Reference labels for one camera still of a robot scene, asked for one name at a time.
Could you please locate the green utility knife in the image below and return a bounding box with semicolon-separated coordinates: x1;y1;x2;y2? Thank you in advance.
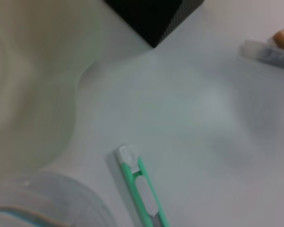
114;143;170;227

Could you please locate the black mesh pen holder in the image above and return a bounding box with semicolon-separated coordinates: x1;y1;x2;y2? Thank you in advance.
103;0;206;49

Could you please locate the green glass fruit plate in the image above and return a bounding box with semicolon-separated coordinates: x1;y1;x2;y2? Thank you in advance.
0;0;104;175

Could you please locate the grey marker pen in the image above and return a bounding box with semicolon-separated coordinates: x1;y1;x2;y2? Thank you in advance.
237;39;284;72

